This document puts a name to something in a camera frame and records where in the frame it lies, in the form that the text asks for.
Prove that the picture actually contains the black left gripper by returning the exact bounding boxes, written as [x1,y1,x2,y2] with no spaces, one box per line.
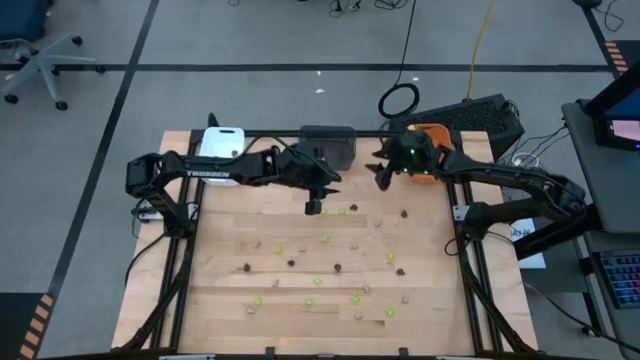
[275,145,342,216]

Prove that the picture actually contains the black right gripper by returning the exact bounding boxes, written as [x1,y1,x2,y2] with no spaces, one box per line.
[366,130,444,192]

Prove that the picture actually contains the grey plastic bin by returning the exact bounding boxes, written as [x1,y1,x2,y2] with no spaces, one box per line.
[298,124,358,171]

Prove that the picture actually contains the orange plastic bin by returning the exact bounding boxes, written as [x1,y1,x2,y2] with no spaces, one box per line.
[407,123,458,185]

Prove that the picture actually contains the black computer tower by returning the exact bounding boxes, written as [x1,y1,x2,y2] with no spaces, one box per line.
[388,93,526,161]

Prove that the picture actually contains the white plastic bin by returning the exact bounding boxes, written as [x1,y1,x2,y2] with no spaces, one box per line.
[198,126,247,187]

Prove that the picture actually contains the white paper label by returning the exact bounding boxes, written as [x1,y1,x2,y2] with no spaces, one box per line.
[509,219,537,244]

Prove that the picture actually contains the white paper sheet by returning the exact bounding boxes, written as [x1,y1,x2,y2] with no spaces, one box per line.
[519,252,547,271]

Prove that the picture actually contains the grey side desk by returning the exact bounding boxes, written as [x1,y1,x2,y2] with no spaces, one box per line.
[513,98,640,360]

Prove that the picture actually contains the black computer monitor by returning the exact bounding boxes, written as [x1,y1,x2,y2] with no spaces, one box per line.
[584,62,640,152]

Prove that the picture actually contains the backlit computer keyboard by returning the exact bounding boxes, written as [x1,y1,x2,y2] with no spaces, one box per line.
[597,249,640,310]

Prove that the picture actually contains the orange black hazard tape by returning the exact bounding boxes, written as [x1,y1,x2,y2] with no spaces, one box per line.
[18,293,55,360]
[603,40,630,76]

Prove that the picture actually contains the grey office chair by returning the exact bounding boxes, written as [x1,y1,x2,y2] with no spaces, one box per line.
[0,0,107,112]

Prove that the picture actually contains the black hanging cable with coil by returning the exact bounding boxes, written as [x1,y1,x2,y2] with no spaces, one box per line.
[377,0,421,121]

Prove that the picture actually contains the yellow hanging cable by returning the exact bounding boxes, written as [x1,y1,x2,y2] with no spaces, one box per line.
[467,0,496,100]

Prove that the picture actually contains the tangled black floor cables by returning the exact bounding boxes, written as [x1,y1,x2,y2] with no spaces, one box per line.
[327,0,416,12]

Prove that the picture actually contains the black arm base cable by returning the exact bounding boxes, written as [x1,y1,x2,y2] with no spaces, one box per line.
[124,199,169,289]

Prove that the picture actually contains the black floor cable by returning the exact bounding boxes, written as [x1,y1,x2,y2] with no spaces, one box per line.
[522,279,640,354]

